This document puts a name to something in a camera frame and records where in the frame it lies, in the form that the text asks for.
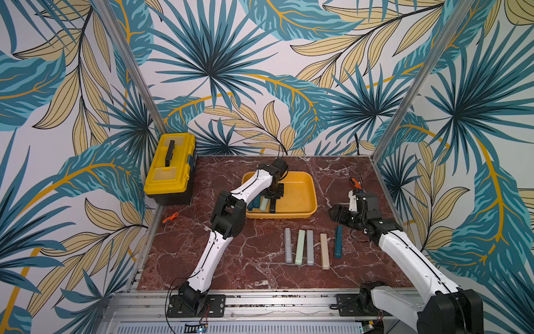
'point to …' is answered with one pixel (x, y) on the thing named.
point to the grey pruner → (288, 245)
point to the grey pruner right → (310, 259)
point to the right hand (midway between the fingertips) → (337, 213)
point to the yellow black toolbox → (170, 179)
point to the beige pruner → (325, 255)
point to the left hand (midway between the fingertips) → (275, 197)
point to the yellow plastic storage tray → (300, 199)
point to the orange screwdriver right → (357, 184)
